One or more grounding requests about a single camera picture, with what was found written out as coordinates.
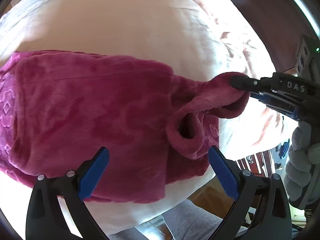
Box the magenta fleece pants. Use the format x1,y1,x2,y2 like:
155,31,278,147
1,51,249,203

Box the grey gloved right hand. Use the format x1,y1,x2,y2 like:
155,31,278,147
284,121,319,210

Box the dark wooden headboard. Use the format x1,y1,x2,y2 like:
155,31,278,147
231,0,317,72

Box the pink bed duvet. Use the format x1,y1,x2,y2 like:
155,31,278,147
1,0,297,234

